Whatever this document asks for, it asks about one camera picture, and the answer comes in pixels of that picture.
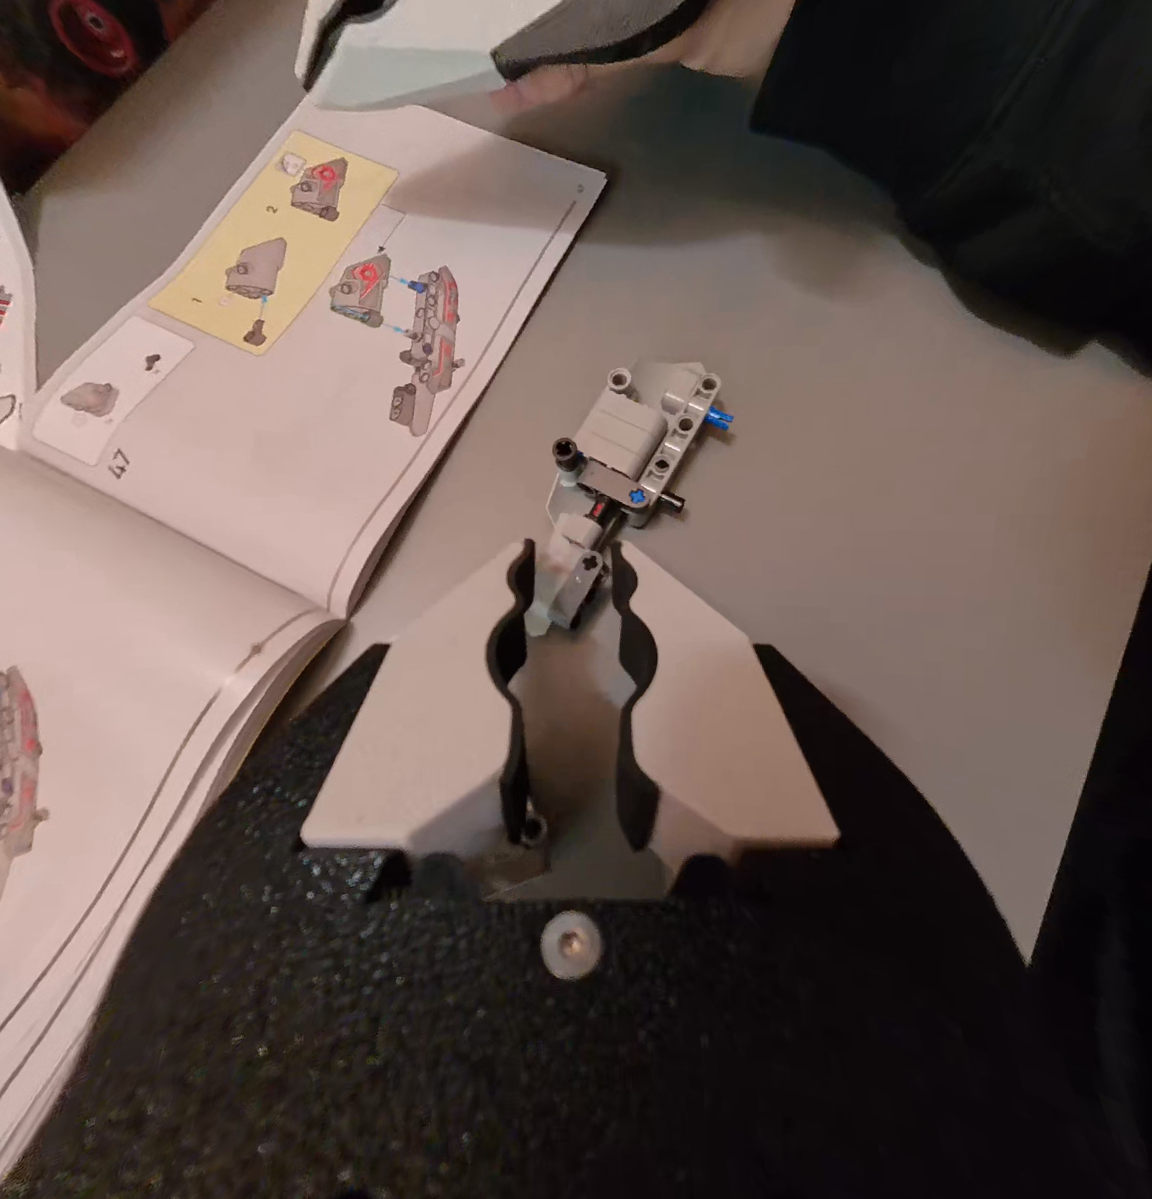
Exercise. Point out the person's right hand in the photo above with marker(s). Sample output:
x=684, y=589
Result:
x=734, y=41

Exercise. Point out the printed paper sheet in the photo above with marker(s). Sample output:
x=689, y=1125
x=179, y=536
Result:
x=0, y=281

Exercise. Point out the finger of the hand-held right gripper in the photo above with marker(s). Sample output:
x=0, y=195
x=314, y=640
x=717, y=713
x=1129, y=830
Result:
x=594, y=32
x=407, y=56

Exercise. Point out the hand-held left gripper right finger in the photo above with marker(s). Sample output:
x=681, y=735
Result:
x=725, y=749

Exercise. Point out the grey toy brick assembly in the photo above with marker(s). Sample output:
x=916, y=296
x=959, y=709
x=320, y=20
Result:
x=622, y=431

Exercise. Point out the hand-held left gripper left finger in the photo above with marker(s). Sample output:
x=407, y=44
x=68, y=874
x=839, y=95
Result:
x=416, y=740

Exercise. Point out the white instruction booklet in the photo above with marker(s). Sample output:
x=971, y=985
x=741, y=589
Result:
x=257, y=449

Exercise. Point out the dark printed toy box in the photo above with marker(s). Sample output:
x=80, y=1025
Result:
x=69, y=56

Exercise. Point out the person's black clothing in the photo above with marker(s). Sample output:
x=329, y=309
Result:
x=1128, y=843

